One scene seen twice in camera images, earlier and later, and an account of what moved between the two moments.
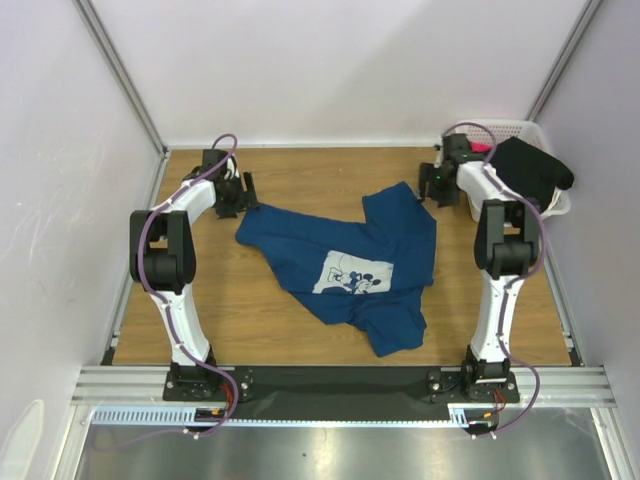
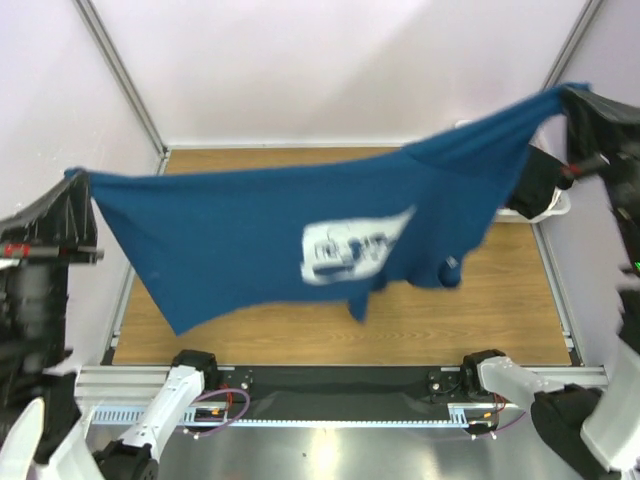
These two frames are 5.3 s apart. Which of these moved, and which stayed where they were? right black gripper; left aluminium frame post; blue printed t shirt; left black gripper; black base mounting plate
Moved: left black gripper; blue printed t shirt; right black gripper
Stayed: black base mounting plate; left aluminium frame post
